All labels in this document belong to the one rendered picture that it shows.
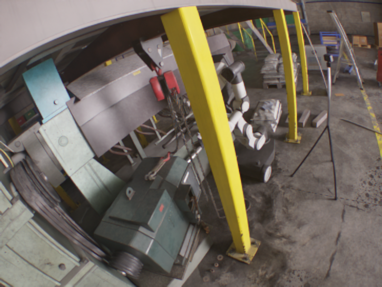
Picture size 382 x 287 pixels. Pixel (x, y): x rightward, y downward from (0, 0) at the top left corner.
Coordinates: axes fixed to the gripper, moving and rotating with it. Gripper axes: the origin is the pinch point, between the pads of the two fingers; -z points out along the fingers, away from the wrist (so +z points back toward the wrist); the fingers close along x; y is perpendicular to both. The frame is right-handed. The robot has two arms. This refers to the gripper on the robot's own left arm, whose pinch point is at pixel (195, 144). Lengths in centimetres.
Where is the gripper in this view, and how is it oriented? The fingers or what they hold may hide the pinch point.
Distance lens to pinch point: 142.1
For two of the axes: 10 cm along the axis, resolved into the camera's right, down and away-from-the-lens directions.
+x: -1.9, -4.7, 8.6
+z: 9.4, -3.5, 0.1
